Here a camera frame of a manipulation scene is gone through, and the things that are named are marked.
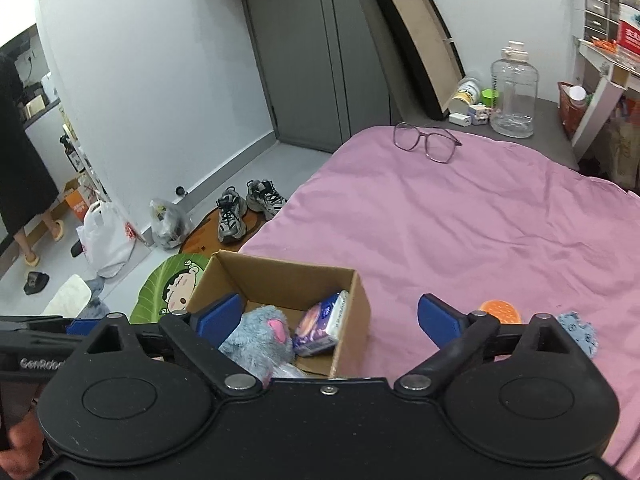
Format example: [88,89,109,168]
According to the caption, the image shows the purple tissue pack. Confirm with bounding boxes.
[292,290,351,358]

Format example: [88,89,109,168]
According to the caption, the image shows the grey sneaker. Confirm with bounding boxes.
[216,186,248,244]
[246,179,288,219]

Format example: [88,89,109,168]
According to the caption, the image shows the purple-framed glasses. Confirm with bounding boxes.
[392,122,463,164]

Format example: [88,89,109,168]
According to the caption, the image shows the grey door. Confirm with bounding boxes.
[235,0,396,153]

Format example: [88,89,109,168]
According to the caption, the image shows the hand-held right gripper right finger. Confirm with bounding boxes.
[394,293,601,395]

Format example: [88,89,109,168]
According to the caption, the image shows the white yellow can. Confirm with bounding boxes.
[447,77,482,116]

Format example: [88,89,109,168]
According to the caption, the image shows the clear bag of dark stuff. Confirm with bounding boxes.
[149,197,191,251]

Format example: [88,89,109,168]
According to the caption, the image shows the crinkly clear plastic packet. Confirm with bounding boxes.
[272,362,308,380]

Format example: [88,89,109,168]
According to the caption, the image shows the clear drawer organizer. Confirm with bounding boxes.
[582,0,623,43]

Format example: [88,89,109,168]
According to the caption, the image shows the clear large water jug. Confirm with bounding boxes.
[490,41,542,139]

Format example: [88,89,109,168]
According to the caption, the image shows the white plastic bag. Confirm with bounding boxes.
[76,200,137,279]

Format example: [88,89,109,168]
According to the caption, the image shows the orange cardboard box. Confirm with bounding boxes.
[62,180,96,221]

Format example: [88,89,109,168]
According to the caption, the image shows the pink bed sheet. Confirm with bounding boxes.
[237,125,640,466]

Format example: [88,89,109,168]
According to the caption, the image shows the white shelf rack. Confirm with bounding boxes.
[57,105,108,201]

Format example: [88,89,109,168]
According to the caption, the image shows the round grey fluffy plush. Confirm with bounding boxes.
[218,305,295,381]

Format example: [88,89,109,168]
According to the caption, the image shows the grey fluffy cloth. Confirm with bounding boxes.
[80,275,112,318]

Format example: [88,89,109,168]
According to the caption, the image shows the white desk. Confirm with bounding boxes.
[570,35,640,158]

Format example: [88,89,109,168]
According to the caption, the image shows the black slipper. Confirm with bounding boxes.
[24,271,50,295]

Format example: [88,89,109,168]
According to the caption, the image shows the person's left hand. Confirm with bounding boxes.
[7,401,57,476]

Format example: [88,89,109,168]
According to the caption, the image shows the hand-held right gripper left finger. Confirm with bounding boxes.
[65,292,263,396]

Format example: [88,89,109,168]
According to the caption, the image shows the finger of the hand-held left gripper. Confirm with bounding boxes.
[66,317,103,337]

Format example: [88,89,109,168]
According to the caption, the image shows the green cartoon floor mat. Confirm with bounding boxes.
[129,254,211,325]

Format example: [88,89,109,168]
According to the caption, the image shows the brown floor mat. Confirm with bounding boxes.
[179,205,266,261]

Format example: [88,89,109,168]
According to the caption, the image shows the burger plush toy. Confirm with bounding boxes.
[477,300,522,325]

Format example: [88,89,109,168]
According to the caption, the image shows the black picture frame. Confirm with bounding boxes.
[364,0,466,121]

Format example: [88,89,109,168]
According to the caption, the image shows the red basket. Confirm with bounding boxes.
[557,81,591,141]

